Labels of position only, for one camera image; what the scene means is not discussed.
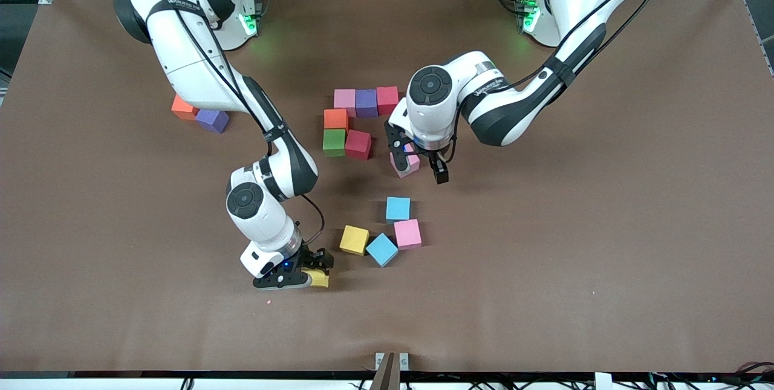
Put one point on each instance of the yellow foam block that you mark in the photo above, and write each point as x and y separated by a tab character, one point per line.
319	280
354	239

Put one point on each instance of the pink foam block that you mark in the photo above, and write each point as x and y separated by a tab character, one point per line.
407	233
412	163
345	102

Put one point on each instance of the red foam block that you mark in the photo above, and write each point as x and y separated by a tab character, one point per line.
387	100
358	144

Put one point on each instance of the purple foam block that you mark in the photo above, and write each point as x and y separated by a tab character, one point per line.
213	121
366	103

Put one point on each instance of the green foam block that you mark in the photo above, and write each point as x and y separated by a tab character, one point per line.
334	142

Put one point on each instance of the orange foam block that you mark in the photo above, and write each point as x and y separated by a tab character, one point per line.
181	109
335	119

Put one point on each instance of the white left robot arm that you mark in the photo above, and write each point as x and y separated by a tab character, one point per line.
429	84

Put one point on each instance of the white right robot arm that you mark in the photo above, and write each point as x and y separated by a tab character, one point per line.
245	199

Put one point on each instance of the blue foam block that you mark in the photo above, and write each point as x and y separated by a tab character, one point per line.
398	208
382	249

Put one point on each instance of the brown paper table cover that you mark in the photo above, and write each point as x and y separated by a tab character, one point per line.
544	293

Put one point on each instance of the small metal bracket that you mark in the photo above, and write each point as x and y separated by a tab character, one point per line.
404	361

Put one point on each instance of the brown wedge post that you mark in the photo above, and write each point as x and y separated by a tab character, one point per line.
385	375

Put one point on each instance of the white table edge rail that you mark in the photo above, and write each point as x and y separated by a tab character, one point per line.
121	385

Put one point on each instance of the white edge bracket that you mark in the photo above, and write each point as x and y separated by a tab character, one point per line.
603	381

